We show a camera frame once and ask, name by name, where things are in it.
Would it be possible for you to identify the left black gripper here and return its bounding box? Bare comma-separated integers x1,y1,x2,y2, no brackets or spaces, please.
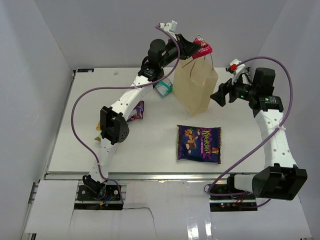
159,34,200,69

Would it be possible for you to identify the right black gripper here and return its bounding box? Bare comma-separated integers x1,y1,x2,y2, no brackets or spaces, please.
210,71,258,107

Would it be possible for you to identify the red pink snack packet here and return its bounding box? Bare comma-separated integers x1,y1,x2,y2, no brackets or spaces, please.
192,35,213,59

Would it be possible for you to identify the large dark purple snack bag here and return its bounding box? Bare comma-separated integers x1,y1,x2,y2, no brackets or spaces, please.
176,125,222,164

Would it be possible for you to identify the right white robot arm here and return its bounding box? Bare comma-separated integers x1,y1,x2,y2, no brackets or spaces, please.
210,67,308,201

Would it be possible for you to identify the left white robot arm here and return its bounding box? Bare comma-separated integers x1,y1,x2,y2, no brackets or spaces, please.
82,34,201,200

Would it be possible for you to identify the brown paper bag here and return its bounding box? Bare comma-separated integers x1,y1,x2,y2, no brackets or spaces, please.
172,56,219,117

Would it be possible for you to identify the teal snack packet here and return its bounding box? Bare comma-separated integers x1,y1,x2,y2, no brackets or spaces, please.
155,78,173,97

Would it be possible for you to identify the purple candy packet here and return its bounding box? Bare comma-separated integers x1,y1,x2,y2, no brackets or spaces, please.
126,100,145,122

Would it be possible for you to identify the yellow candy packet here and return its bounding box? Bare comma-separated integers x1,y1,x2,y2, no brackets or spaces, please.
96,122,101,131

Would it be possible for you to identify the green yellow snack packet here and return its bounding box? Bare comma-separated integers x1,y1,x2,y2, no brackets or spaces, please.
95,135,101,142

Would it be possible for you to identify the white paper sheet front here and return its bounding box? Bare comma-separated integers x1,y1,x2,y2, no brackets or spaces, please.
25,180,312,240

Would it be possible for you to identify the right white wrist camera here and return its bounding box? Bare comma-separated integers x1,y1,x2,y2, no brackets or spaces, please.
225,58,246,85

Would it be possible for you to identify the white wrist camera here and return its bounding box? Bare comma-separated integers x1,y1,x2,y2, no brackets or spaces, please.
225,58,246,85
159,20,178,38

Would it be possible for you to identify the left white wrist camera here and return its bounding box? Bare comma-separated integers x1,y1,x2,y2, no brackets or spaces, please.
159,20,178,38

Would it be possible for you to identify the aluminium table frame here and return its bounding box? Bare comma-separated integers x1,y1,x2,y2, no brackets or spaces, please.
24,66,285,236

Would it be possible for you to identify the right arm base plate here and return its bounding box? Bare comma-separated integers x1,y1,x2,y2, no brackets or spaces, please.
209,194,258,213

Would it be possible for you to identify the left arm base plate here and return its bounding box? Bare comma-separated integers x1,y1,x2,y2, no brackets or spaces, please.
74,185,123,211

